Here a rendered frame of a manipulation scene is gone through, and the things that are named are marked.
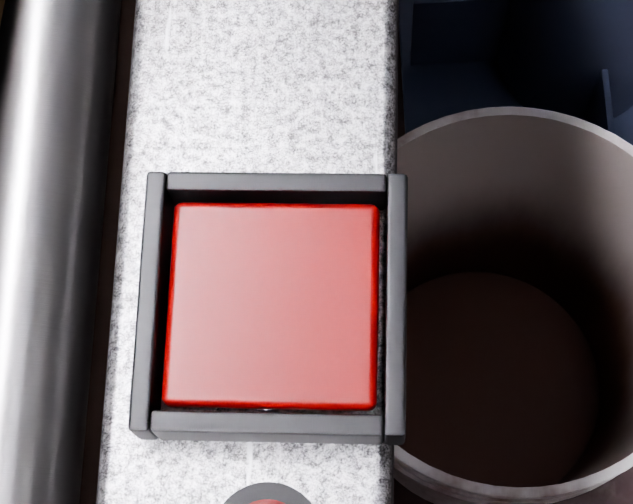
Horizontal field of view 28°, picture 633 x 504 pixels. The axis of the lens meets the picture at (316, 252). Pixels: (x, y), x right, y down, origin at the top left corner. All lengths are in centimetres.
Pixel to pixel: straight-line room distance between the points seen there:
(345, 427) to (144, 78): 13
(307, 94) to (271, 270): 6
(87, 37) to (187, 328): 11
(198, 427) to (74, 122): 11
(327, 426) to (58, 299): 9
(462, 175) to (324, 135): 70
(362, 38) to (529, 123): 61
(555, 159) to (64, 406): 72
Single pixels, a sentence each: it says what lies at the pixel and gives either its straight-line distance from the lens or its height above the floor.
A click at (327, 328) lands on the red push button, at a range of 35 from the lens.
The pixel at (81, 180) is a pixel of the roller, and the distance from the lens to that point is 39.
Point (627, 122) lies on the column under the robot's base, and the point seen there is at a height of 1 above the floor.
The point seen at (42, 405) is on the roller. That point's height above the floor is 92.
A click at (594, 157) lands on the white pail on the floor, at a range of 102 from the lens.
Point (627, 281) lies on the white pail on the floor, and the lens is 114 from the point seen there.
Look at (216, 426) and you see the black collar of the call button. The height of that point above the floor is 93.
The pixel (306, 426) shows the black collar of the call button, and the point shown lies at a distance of 34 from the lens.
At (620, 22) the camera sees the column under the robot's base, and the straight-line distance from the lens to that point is 117.
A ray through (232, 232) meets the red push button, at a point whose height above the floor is 93.
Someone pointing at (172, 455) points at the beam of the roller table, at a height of 92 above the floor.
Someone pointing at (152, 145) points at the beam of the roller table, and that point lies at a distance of 39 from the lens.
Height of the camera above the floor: 127
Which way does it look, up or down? 73 degrees down
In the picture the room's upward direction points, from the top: 10 degrees counter-clockwise
